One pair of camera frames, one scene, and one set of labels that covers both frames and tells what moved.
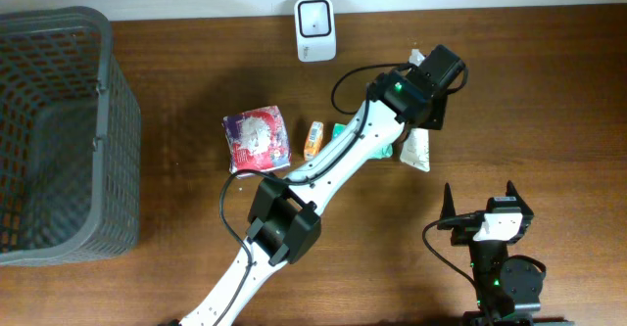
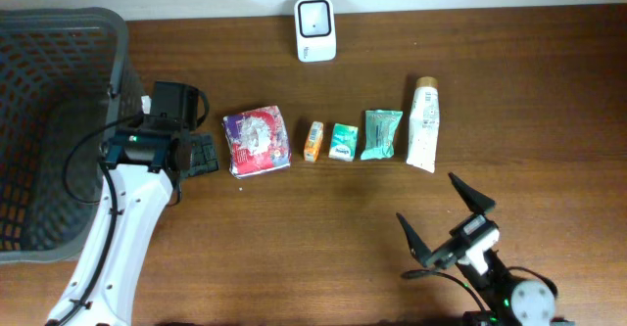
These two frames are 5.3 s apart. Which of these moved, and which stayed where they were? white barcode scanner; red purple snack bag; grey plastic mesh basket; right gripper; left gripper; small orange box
Moved: right gripper; left gripper
Stayed: grey plastic mesh basket; white barcode scanner; small orange box; red purple snack bag
